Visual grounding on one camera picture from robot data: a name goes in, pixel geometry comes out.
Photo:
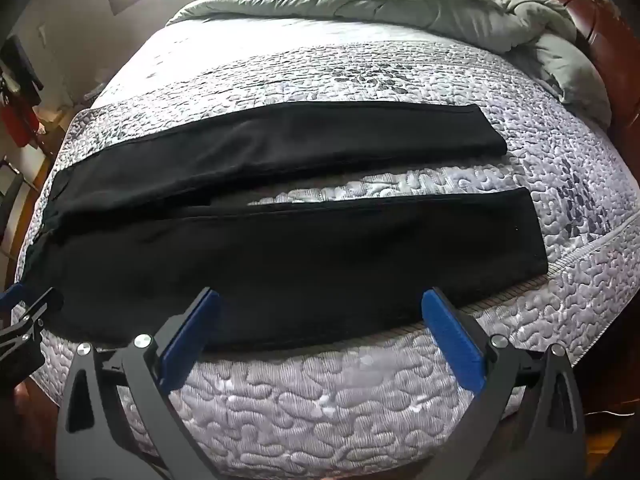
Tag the grey quilted mattress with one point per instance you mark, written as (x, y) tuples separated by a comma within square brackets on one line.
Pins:
[(350, 400)]

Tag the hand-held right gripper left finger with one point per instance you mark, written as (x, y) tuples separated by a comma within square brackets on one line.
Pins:
[(190, 332)]

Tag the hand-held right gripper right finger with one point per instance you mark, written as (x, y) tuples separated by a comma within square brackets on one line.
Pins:
[(450, 332)]

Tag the dark hanging garment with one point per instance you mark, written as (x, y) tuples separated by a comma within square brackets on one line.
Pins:
[(20, 65)]

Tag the black pants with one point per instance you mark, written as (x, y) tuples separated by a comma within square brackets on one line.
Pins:
[(300, 260)]

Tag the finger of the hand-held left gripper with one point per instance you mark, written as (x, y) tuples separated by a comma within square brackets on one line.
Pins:
[(30, 312)]

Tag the red-brown wooden headboard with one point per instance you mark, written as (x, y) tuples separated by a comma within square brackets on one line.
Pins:
[(600, 25)]

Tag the red hanging garment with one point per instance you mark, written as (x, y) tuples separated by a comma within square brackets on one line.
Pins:
[(17, 122)]

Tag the grey-green comforter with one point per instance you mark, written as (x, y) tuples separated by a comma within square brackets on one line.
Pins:
[(400, 0)]

